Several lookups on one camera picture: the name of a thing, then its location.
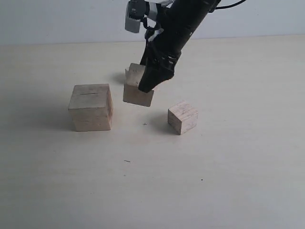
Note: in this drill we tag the second largest wooden cube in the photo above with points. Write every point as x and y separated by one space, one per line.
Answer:
131 93

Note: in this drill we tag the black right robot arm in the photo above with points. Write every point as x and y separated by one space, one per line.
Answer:
162 53

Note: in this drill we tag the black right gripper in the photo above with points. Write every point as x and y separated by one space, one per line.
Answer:
164 48

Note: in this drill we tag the third largest wooden cube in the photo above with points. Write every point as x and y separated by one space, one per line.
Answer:
182 117

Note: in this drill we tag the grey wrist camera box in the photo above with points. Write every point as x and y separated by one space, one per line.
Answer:
137 12

